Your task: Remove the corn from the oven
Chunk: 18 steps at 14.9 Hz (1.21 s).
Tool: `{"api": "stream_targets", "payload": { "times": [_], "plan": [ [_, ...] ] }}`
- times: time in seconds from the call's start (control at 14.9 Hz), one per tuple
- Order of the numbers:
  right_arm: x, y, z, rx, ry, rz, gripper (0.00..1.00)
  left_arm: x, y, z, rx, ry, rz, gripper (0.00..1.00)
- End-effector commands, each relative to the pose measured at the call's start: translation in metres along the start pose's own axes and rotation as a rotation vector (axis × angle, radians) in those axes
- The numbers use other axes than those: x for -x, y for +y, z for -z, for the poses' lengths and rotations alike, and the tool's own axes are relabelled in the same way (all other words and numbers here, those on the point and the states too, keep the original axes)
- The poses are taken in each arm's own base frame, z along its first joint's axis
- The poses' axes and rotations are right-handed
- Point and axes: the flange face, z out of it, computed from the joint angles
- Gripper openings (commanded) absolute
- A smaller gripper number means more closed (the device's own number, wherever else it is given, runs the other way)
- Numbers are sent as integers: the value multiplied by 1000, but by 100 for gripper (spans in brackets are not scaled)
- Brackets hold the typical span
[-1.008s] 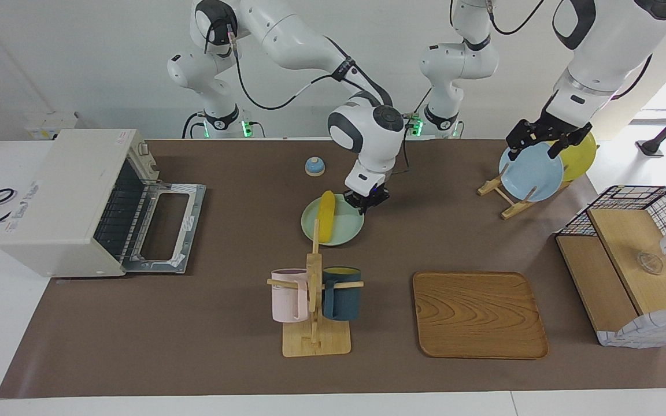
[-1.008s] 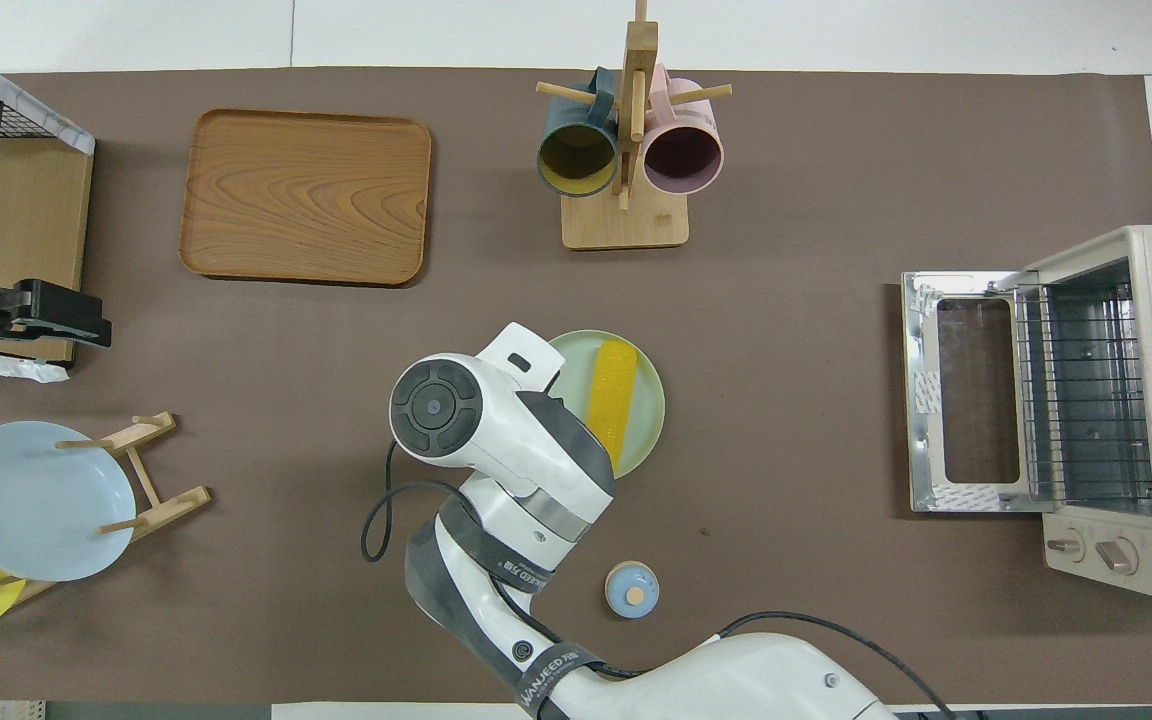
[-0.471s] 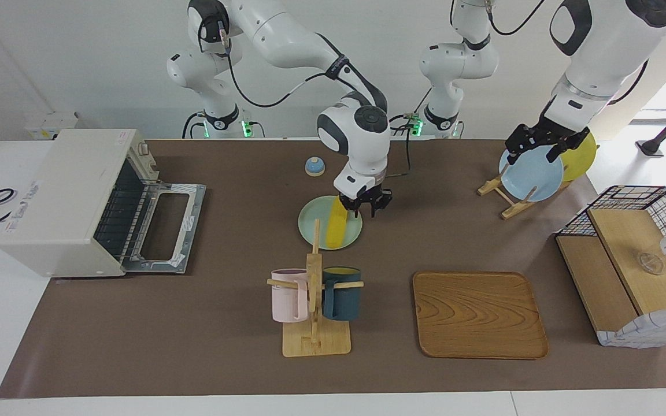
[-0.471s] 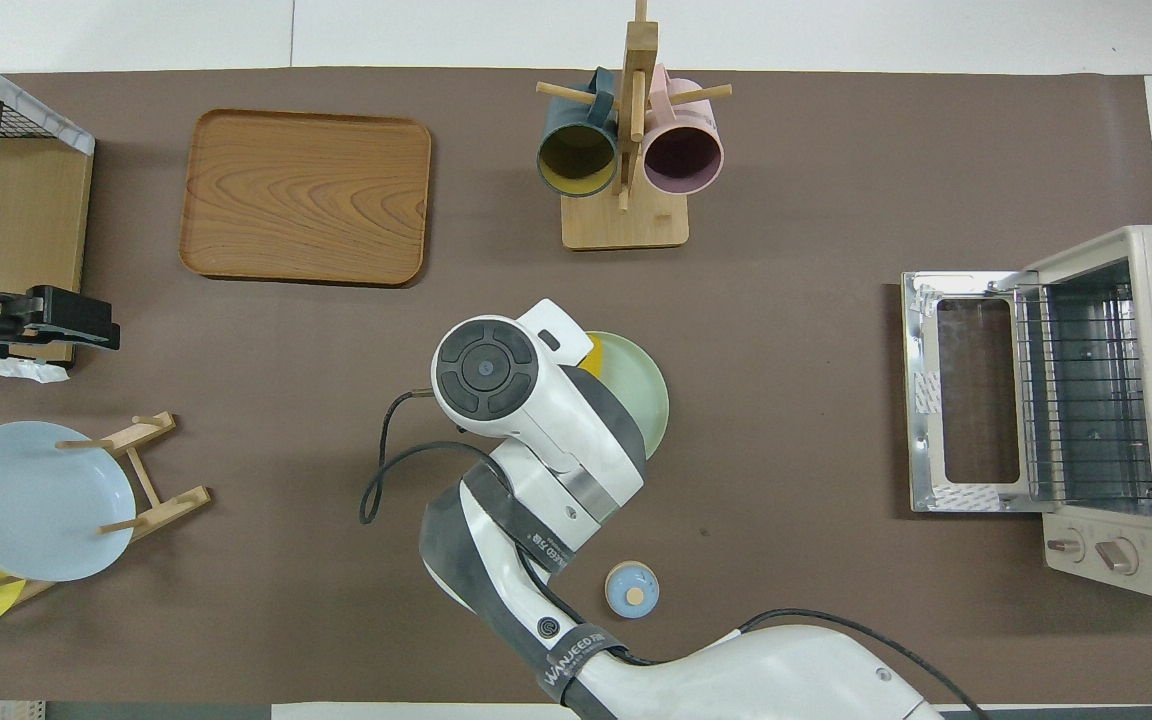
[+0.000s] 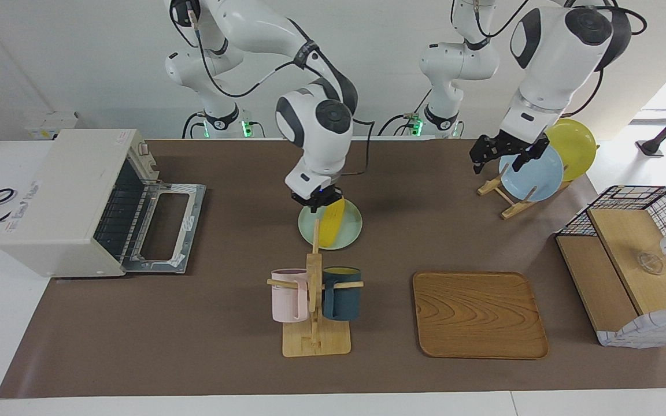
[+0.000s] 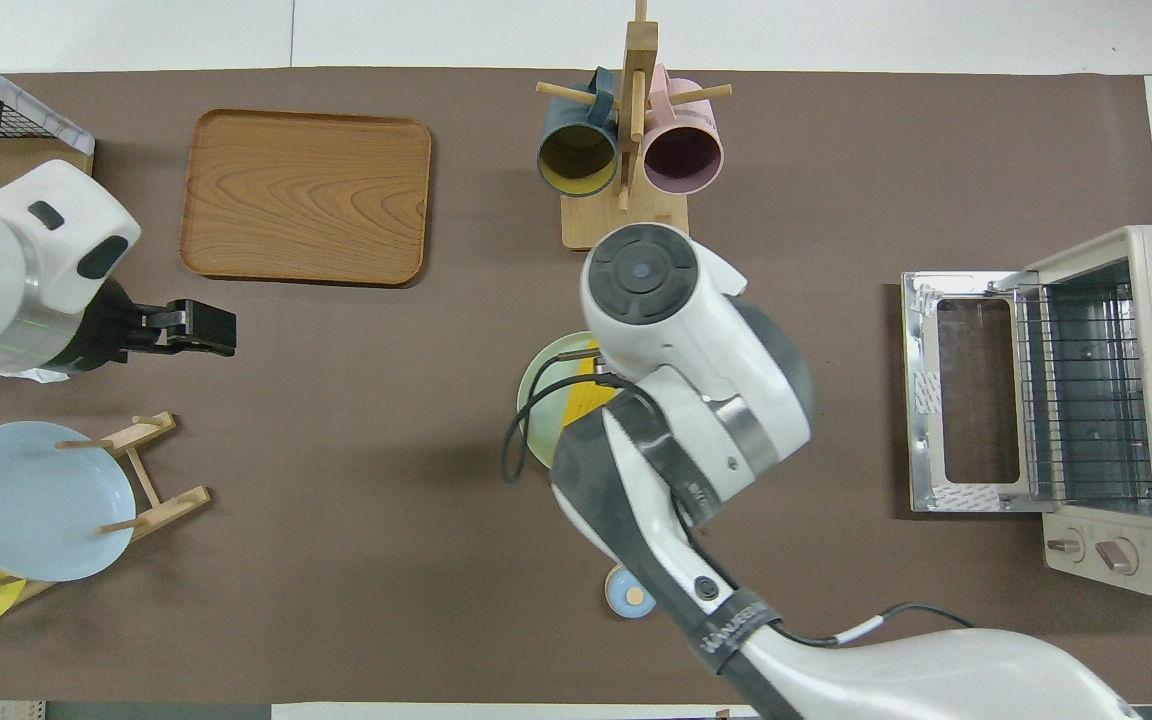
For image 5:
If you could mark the pale green plate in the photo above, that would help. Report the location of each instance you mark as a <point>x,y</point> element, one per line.
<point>351,228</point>

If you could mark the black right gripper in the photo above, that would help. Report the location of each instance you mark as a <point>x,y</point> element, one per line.
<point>318,199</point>

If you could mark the wooden mug rack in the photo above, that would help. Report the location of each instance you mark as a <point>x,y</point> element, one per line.
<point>314,341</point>

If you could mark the wooden tray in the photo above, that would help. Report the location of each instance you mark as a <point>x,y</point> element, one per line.
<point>477,315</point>

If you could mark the white checkered cloth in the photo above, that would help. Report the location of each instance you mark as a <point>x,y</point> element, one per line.
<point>651,332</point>

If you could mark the yellow corn cob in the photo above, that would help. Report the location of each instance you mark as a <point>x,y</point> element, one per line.
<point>332,225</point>

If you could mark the small clear glass item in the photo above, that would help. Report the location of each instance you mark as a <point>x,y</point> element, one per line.
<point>650,263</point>

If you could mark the dark blue mug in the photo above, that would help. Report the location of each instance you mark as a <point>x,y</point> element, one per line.
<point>343,297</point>

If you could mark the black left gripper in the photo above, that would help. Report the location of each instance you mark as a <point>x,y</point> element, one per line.
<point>515,144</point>

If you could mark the pink mug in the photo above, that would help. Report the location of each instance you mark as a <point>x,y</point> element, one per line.
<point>287,297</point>

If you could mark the wooden shelf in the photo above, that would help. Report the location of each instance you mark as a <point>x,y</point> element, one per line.
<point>628,242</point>

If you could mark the yellow plate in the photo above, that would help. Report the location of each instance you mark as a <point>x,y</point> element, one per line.
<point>576,147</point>

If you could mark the light blue plate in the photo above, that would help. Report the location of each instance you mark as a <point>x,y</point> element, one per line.
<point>532,176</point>

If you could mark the oven door with glass window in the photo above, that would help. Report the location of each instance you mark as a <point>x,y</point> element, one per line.
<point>191,231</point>

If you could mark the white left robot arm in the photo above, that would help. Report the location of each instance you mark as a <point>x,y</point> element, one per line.
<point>552,63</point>

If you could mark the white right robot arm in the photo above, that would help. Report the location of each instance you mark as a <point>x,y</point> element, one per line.
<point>321,133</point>

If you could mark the wooden plate rack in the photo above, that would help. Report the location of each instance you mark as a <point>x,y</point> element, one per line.
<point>509,209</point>

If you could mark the white oven knob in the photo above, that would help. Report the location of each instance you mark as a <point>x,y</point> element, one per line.
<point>153,170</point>
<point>144,149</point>

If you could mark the brown table mat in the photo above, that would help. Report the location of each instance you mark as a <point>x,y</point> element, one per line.
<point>240,318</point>

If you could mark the white toaster oven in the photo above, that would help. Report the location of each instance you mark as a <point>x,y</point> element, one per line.
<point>61,196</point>

